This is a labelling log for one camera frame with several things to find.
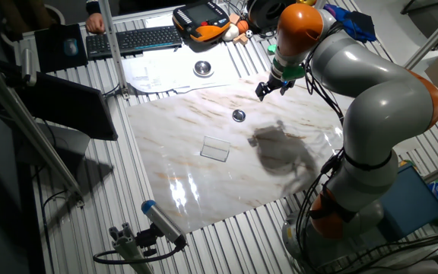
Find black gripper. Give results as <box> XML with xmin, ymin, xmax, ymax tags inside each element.
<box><xmin>255</xmin><ymin>73</ymin><xmax>297</xmax><ymax>103</ymax></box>

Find dark sleeved forearm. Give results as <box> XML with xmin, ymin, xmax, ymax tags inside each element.
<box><xmin>85</xmin><ymin>0</ymin><xmax>102</xmax><ymax>16</ymax></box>

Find clear rectangular plastic goal marker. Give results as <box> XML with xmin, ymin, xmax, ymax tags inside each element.
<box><xmin>199</xmin><ymin>135</ymin><xmax>231</xmax><ymax>163</ymax></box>

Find person's bare hand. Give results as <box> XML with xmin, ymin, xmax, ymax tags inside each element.
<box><xmin>84</xmin><ymin>12</ymin><xmax>106</xmax><ymax>35</ymax></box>

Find printed white paper sheet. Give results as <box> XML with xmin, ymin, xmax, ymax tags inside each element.
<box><xmin>173</xmin><ymin>42</ymin><xmax>243</xmax><ymax>95</ymax></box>
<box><xmin>121</xmin><ymin>56</ymin><xmax>189</xmax><ymax>95</ymax></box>

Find white egg-shaped toy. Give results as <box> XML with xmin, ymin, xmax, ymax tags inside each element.
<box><xmin>221</xmin><ymin>23</ymin><xmax>240</xmax><ymax>42</ymax></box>

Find black filament spool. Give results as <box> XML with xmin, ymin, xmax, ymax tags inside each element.
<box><xmin>247</xmin><ymin>0</ymin><xmax>285</xmax><ymax>31</ymax></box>

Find wide-rimmed steel bowl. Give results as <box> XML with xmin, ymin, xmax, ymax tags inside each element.
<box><xmin>192</xmin><ymin>59</ymin><xmax>215</xmax><ymax>78</ymax></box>

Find orange and black teach pendant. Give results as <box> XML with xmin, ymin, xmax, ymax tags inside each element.
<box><xmin>172</xmin><ymin>0</ymin><xmax>231</xmax><ymax>43</ymax></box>

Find blue cloth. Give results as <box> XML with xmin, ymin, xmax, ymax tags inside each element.
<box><xmin>323</xmin><ymin>3</ymin><xmax>377</xmax><ymax>43</ymax></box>

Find white marble pattern mat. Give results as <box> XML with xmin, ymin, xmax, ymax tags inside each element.
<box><xmin>125</xmin><ymin>72</ymin><xmax>421</xmax><ymax>234</ymax></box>

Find black computer keyboard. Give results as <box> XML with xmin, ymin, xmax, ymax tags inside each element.
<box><xmin>85</xmin><ymin>25</ymin><xmax>184</xmax><ymax>61</ymax></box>

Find blue box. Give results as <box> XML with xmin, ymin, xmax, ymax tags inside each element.
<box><xmin>378</xmin><ymin>161</ymin><xmax>438</xmax><ymax>243</ymax></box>

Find black flat monitor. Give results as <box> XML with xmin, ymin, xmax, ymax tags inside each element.
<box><xmin>15</xmin><ymin>71</ymin><xmax>119</xmax><ymax>142</ymax></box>

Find grey computer mouse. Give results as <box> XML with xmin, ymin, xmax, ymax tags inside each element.
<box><xmin>63</xmin><ymin>37</ymin><xmax>79</xmax><ymax>57</ymax></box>

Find black mouse pad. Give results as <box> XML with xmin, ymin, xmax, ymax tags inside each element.
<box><xmin>34</xmin><ymin>23</ymin><xmax>89</xmax><ymax>74</ymax></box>

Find long slanted aluminium beam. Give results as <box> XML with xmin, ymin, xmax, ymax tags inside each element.
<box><xmin>0</xmin><ymin>53</ymin><xmax>85</xmax><ymax>209</ymax></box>

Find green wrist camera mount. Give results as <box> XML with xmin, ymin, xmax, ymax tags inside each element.
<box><xmin>267</xmin><ymin>44</ymin><xmax>306</xmax><ymax>82</ymax></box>

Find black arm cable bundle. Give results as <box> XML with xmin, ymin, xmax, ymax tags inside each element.
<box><xmin>294</xmin><ymin>22</ymin><xmax>348</xmax><ymax>267</ymax></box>

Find aluminium frame post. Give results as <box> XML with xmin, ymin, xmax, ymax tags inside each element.
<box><xmin>97</xmin><ymin>0</ymin><xmax>131</xmax><ymax>100</ymax></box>
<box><xmin>403</xmin><ymin>2</ymin><xmax>438</xmax><ymax>70</ymax></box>

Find silver camera with blue cap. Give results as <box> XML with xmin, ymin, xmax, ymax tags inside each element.
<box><xmin>141</xmin><ymin>199</ymin><xmax>188</xmax><ymax>248</ymax></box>

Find black floor cables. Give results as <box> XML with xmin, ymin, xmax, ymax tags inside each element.
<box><xmin>309</xmin><ymin>232</ymin><xmax>438</xmax><ymax>274</ymax></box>

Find aluminium camera mount profile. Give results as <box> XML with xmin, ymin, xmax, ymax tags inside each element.
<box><xmin>108</xmin><ymin>222</ymin><xmax>155</xmax><ymax>274</ymax></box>

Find black camera cable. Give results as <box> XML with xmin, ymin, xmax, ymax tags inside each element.
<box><xmin>92</xmin><ymin>243</ymin><xmax>186</xmax><ymax>266</ymax></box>

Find silver camera on beam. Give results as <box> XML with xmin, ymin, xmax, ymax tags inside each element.
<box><xmin>21</xmin><ymin>47</ymin><xmax>37</xmax><ymax>88</ymax></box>

